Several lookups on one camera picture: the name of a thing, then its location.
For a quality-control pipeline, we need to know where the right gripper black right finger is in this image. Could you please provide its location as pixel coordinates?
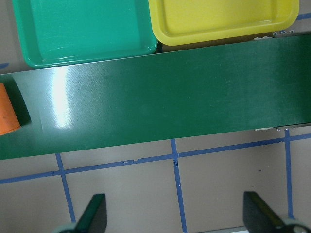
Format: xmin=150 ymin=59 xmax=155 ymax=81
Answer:
xmin=242 ymin=191 xmax=292 ymax=233

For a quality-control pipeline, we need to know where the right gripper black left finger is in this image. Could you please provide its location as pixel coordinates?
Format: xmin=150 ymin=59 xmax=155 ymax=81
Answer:
xmin=74 ymin=194 xmax=107 ymax=233

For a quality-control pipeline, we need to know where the plain orange cylinder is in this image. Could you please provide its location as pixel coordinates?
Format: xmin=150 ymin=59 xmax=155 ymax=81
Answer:
xmin=0 ymin=83 xmax=20 ymax=135

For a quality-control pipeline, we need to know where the green conveyor belt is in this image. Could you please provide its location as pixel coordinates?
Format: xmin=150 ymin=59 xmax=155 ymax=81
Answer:
xmin=0 ymin=34 xmax=311 ymax=160

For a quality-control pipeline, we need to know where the green tray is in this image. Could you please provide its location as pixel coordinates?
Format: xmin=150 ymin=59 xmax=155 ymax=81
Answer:
xmin=12 ymin=0 xmax=157 ymax=68

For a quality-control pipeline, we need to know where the yellow tray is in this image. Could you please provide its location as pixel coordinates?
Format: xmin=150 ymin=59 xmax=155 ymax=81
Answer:
xmin=148 ymin=0 xmax=299 ymax=46

